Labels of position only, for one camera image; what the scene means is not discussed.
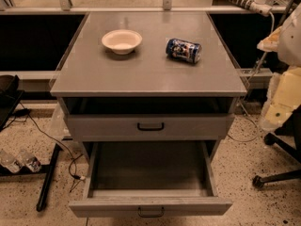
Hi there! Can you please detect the grey drawer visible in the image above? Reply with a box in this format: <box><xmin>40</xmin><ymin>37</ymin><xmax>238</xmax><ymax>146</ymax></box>
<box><xmin>70</xmin><ymin>141</ymin><xmax>232</xmax><ymax>218</ymax></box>
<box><xmin>65</xmin><ymin>114</ymin><xmax>234</xmax><ymax>142</ymax></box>

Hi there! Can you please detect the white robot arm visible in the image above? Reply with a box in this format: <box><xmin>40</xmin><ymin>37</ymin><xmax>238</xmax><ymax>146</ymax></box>
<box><xmin>258</xmin><ymin>5</ymin><xmax>301</xmax><ymax>132</ymax></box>

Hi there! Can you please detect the grey drawer cabinet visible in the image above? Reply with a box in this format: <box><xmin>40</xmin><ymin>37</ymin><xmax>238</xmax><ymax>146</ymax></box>
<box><xmin>51</xmin><ymin>12</ymin><xmax>246</xmax><ymax>155</ymax></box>

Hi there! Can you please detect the grey top drawer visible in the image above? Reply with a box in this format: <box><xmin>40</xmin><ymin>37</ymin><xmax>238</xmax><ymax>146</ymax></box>
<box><xmin>65</xmin><ymin>114</ymin><xmax>234</xmax><ymax>142</ymax></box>

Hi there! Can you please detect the blue soda can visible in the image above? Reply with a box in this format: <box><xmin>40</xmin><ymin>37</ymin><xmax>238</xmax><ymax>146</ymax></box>
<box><xmin>166</xmin><ymin>39</ymin><xmax>201</xmax><ymax>64</ymax></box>

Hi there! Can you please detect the white bowl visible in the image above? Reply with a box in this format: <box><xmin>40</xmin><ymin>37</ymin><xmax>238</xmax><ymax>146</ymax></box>
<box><xmin>102</xmin><ymin>29</ymin><xmax>142</xmax><ymax>55</ymax></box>

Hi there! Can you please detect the black floor stand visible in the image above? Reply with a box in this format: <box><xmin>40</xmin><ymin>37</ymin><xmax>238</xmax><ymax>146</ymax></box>
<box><xmin>0</xmin><ymin>144</ymin><xmax>62</xmax><ymax>212</ymax></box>

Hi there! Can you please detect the clear plastic bottle right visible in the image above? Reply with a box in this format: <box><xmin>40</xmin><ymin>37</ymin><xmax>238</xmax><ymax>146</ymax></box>
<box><xmin>20</xmin><ymin>149</ymin><xmax>41</xmax><ymax>173</ymax></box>

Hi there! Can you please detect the clear plastic bottle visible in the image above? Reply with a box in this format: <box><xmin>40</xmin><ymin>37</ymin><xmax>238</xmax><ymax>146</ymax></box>
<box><xmin>20</xmin><ymin>149</ymin><xmax>41</xmax><ymax>173</ymax></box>
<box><xmin>0</xmin><ymin>150</ymin><xmax>22</xmax><ymax>173</ymax></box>

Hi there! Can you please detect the black office chair base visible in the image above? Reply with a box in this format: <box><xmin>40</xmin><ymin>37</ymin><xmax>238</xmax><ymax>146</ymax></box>
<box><xmin>252</xmin><ymin>111</ymin><xmax>301</xmax><ymax>190</ymax></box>

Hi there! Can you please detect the black chair at left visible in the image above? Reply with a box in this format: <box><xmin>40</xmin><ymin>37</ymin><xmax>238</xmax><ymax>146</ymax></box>
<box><xmin>0</xmin><ymin>74</ymin><xmax>24</xmax><ymax>131</ymax></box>

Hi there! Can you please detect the white power strip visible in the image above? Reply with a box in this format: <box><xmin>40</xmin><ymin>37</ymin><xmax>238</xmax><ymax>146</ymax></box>
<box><xmin>228</xmin><ymin>0</ymin><xmax>272</xmax><ymax>16</ymax></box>

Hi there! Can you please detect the clear plastic bottle left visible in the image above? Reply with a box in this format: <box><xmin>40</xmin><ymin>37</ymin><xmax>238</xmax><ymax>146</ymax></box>
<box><xmin>0</xmin><ymin>150</ymin><xmax>22</xmax><ymax>173</ymax></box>

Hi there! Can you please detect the white cable on right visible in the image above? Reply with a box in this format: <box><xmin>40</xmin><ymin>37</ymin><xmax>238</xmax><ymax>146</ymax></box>
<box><xmin>227</xmin><ymin>10</ymin><xmax>277</xmax><ymax>143</ymax></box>

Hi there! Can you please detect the black floor cable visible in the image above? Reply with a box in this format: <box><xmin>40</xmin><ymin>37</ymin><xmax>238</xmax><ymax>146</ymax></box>
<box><xmin>3</xmin><ymin>101</ymin><xmax>87</xmax><ymax>193</ymax></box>

